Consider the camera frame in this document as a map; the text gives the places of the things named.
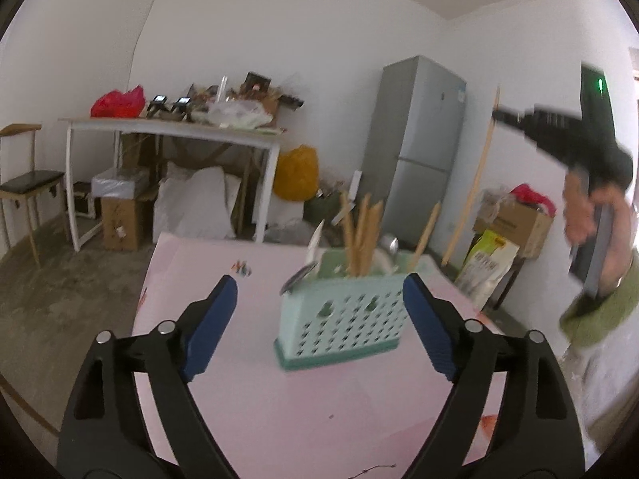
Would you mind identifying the wooden chopstick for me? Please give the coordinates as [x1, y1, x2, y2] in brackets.
[340, 192, 357, 277]
[407, 201, 442, 273]
[359, 200, 385, 277]
[439, 84, 502, 267]
[353, 192, 371, 277]

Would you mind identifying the large steel spoon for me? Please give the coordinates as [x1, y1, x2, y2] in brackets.
[280, 261, 318, 295]

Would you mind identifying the white rice paddle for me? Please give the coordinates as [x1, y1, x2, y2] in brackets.
[306, 220, 325, 265]

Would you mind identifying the small steel spoon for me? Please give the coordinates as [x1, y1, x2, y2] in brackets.
[378, 234, 400, 263]

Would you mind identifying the white plastic ladle spoon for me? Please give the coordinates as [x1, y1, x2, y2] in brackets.
[373, 249, 397, 275]

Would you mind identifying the green sleeve forearm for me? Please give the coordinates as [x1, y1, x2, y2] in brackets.
[560, 249, 638, 348]

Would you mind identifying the person right hand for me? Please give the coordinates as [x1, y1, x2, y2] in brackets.
[563, 172, 637, 297]

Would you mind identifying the white fluffy garment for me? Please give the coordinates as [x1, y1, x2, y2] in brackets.
[560, 336, 638, 468]

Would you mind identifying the cardboard box right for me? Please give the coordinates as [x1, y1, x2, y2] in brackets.
[472, 189, 554, 259]

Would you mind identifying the silver refrigerator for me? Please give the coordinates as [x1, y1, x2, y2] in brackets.
[359, 56, 467, 245]

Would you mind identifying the yellow rice bag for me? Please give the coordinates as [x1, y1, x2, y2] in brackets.
[455, 229, 519, 310]

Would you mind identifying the pink printed tablecloth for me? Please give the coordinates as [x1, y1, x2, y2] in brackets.
[133, 235, 450, 478]

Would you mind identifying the cardboard box under table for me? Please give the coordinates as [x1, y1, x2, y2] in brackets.
[101, 198, 146, 252]

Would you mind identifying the mint green utensil holder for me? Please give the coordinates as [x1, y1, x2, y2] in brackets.
[274, 249, 412, 371]

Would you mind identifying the yellow plastic bag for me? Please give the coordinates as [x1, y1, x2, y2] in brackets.
[273, 145, 320, 202]

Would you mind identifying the white sack under table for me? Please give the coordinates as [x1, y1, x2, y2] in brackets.
[153, 161, 242, 242]

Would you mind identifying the wooden chair black seat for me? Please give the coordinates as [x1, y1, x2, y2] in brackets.
[0, 123, 70, 268]

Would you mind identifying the white side table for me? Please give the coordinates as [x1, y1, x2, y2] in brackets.
[58, 116, 288, 253]

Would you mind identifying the white plastic bag on table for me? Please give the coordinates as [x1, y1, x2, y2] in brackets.
[206, 99, 273, 129]

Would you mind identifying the red plastic bag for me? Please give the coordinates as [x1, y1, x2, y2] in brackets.
[90, 85, 146, 119]

